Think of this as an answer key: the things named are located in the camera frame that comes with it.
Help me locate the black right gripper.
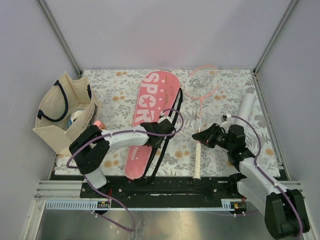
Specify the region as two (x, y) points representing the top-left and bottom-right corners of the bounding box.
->
(191, 123), (234, 151)

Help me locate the pink racket cover bag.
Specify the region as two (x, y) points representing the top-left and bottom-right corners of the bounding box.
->
(124, 70), (183, 187)

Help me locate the white shuttlecock tube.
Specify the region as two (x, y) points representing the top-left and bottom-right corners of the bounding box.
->
(237, 93), (256, 122)

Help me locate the pink racket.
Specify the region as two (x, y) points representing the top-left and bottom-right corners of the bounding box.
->
(184, 65), (221, 180)

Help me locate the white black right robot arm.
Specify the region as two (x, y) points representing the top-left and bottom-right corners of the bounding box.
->
(192, 123), (310, 240)

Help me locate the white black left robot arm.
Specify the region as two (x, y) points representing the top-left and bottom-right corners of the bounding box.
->
(69, 116), (175, 198)

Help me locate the floral table mat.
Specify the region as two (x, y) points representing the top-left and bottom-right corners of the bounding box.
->
(53, 68), (280, 178)

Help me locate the peach drink bottle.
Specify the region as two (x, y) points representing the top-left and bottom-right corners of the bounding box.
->
(94, 120), (106, 130)

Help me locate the white blue item in tote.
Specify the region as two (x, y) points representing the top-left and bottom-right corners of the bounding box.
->
(66, 108), (85, 130)

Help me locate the cream canvas tote bag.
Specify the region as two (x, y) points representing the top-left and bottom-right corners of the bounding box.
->
(33, 73), (101, 156)

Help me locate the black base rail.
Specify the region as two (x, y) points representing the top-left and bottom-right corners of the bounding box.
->
(79, 176), (246, 210)

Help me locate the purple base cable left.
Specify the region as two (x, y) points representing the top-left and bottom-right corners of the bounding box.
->
(84, 174), (137, 232)

